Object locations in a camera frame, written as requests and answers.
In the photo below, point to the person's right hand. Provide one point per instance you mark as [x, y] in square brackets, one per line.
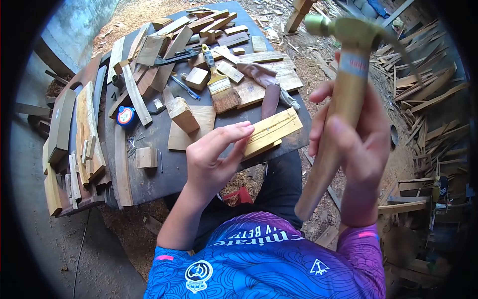
[368, 149]

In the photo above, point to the person's left hand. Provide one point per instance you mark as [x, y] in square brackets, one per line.
[203, 164]

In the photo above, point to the person's right index finger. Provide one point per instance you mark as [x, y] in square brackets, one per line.
[322, 91]

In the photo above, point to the person's left thumb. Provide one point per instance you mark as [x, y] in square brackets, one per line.
[236, 151]

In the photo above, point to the person's right thumb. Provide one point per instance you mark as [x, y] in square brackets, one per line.
[349, 134]

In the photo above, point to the person's left index finger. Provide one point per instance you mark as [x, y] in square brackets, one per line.
[229, 130]

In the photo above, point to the person's right fingers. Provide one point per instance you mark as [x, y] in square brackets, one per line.
[318, 129]

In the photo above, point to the yellow wood plank with nail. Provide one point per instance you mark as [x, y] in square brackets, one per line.
[274, 129]

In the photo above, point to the large wide wood plank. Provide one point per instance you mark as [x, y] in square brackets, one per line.
[287, 74]

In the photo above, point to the red plastic stool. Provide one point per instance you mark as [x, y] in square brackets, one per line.
[239, 195]

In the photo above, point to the flat paint brush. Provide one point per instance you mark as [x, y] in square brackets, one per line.
[220, 88]

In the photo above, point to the flat square wood board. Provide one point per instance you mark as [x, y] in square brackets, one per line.
[186, 140]

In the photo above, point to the tall light wood block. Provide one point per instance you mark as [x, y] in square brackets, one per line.
[182, 114]

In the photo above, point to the brown sandpaper strip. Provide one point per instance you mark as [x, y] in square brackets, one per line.
[270, 101]

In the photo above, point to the person's legs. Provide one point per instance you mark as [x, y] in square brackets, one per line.
[276, 187]

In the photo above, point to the light wood cube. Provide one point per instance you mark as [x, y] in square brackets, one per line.
[197, 78]

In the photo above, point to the blue pen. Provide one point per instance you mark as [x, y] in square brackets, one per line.
[185, 87]

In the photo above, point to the beige cloth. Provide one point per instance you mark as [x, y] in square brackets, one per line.
[261, 73]

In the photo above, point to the single long nail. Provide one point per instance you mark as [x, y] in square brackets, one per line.
[161, 162]

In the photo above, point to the heap of wood scraps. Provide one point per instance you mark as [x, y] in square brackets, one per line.
[425, 93]

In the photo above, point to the small square wood block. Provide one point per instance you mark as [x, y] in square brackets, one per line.
[146, 157]

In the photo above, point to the black clamp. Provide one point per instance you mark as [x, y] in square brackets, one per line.
[175, 58]

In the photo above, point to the pile of nails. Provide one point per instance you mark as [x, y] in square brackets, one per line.
[132, 145]

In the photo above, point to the long pale wood strip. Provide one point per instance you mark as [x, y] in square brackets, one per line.
[136, 97]

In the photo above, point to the pile of wood offcuts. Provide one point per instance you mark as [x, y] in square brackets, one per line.
[194, 33]

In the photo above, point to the blue and red tape measure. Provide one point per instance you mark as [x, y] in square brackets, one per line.
[126, 116]

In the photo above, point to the curved brown wood board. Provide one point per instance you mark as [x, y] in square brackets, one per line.
[123, 168]

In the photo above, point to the person's body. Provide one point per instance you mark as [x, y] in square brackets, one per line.
[269, 261]

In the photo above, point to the stack of wood boards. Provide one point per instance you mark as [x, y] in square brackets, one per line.
[80, 157]

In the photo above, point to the grey-brown flat board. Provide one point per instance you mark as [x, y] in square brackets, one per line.
[61, 125]

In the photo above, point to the upright wood post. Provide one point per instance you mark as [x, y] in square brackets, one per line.
[297, 15]

